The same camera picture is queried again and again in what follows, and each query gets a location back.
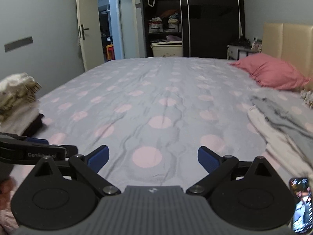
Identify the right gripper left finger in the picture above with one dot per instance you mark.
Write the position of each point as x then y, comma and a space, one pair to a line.
97, 158

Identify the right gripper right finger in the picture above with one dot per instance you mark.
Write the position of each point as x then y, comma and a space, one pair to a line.
208, 159

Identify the stack of folded clothes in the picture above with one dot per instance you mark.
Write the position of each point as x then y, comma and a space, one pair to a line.
19, 105

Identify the pile of grey clothes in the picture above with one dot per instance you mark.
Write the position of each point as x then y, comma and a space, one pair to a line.
285, 122

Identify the polka dot bed sheet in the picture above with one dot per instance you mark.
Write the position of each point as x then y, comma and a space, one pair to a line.
155, 113

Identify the pink pillow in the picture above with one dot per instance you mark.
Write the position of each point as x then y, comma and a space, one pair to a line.
271, 72

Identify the smartphone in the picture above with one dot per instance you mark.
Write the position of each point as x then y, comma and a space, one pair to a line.
302, 217

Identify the nightstand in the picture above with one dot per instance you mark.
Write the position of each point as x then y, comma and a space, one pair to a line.
239, 52

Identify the white storage bin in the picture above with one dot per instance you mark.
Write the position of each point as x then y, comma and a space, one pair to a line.
167, 49

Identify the white door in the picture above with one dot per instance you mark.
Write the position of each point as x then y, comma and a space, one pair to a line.
89, 33

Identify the dark wardrobe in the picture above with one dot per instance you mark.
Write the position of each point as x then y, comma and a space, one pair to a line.
206, 27

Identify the beige headboard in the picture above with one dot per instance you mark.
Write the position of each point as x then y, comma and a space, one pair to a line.
291, 43

